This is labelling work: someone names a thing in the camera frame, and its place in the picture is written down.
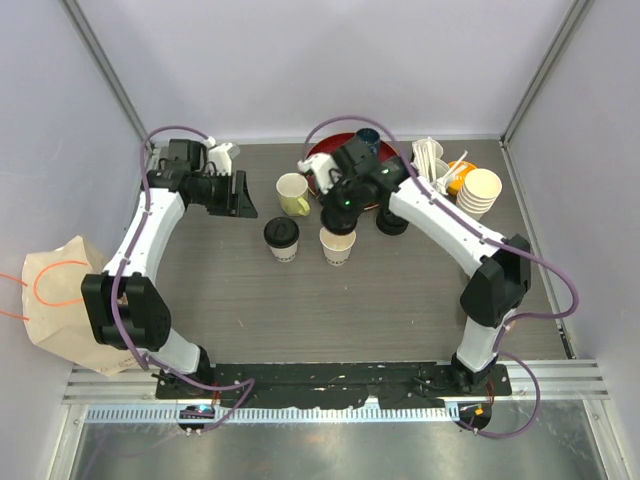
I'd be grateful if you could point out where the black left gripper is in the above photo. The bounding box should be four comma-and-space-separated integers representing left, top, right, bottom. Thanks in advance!
191, 170, 258, 218

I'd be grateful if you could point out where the white paper cup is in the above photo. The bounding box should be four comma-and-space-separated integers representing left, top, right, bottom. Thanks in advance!
319, 227, 356, 266
269, 242, 298, 263

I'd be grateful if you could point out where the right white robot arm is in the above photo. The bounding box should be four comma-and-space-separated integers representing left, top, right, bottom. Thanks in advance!
298, 137, 531, 395

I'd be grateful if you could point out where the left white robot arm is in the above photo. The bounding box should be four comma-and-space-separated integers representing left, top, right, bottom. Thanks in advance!
81, 138, 258, 399

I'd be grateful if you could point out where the brown paper takeout bag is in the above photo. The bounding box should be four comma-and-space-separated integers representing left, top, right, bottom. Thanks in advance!
22, 236, 137, 376

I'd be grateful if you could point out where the dark blue ceramic mug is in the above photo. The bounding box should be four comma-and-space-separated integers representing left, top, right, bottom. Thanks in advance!
355, 128, 381, 156

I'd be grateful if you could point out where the red lacquer round tray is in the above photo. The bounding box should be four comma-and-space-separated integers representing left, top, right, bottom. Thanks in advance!
306, 132, 398, 198

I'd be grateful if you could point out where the yellow-green ceramic mug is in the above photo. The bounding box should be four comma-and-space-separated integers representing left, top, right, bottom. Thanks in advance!
276, 173, 311, 216

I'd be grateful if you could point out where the stack of black lids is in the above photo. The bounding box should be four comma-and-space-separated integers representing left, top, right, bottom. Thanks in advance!
376, 209, 409, 236

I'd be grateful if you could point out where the small paper cup with stirrers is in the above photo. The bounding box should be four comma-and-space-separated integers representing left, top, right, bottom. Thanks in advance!
412, 137, 444, 165

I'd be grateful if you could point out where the white stirrer holder cup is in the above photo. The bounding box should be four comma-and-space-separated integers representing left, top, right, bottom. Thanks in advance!
413, 158, 449, 195

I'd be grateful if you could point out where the orange round container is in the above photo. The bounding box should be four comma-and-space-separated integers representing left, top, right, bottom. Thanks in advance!
446, 161, 476, 196

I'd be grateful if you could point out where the stack of white paper cups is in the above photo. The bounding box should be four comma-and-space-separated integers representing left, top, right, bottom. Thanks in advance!
456, 169, 502, 220

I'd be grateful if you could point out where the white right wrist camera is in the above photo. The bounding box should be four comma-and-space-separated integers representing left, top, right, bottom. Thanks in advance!
297, 153, 342, 195

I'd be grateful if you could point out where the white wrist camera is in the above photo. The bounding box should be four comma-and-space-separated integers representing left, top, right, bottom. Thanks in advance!
297, 153, 342, 195
204, 137, 240, 176

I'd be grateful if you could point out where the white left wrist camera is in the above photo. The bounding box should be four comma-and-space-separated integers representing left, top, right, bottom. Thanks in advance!
204, 137, 240, 176

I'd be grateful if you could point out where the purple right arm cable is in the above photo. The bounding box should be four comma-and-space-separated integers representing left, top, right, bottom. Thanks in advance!
303, 115, 581, 440

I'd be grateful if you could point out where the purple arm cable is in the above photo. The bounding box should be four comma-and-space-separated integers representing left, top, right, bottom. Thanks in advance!
303, 115, 581, 440
110, 124, 256, 434

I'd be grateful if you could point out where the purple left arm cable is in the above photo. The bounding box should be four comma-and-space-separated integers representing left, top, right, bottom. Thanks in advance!
110, 124, 256, 434

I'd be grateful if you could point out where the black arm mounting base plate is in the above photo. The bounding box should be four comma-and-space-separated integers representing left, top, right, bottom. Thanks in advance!
154, 360, 514, 409

